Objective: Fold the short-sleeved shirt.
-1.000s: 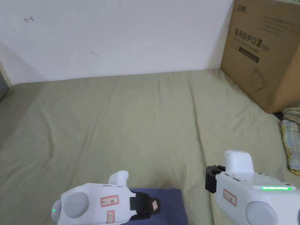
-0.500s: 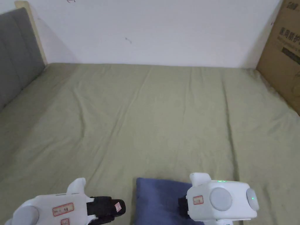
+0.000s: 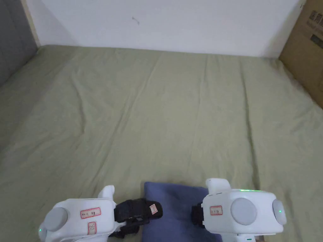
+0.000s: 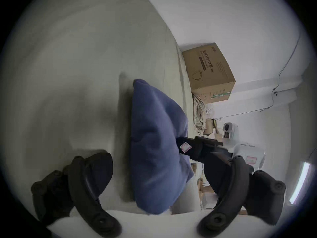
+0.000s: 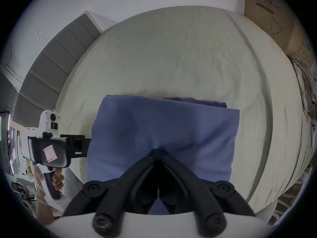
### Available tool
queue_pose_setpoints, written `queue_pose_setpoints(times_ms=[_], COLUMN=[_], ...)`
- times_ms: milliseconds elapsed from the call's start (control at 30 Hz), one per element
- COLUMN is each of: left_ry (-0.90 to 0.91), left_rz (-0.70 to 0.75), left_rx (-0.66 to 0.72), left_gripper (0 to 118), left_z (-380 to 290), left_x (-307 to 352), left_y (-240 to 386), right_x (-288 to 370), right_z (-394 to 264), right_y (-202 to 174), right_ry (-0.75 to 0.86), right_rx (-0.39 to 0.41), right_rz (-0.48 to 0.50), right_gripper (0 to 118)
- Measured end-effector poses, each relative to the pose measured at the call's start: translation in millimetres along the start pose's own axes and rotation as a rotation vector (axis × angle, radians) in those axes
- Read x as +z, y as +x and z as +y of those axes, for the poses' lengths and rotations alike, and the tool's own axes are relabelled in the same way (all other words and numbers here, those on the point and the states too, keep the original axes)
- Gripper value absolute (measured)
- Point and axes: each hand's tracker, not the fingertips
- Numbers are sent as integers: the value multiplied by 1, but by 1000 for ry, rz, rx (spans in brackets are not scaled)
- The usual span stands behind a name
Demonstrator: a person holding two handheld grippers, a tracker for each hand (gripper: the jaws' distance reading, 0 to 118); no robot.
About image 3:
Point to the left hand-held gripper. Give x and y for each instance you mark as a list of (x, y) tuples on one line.
[(75, 221)]

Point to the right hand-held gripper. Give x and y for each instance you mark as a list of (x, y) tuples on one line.
[(242, 211)]

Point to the dark blue garment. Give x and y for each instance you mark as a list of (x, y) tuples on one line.
[(174, 201)]

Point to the person's right hand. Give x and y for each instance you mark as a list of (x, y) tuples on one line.
[(260, 240)]

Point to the bed with pale green sheet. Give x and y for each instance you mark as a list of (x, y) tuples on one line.
[(161, 113)]

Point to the brown cardboard carton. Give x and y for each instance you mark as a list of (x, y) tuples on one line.
[(306, 55)]

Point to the grey padded headboard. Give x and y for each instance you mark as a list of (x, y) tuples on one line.
[(12, 37)]

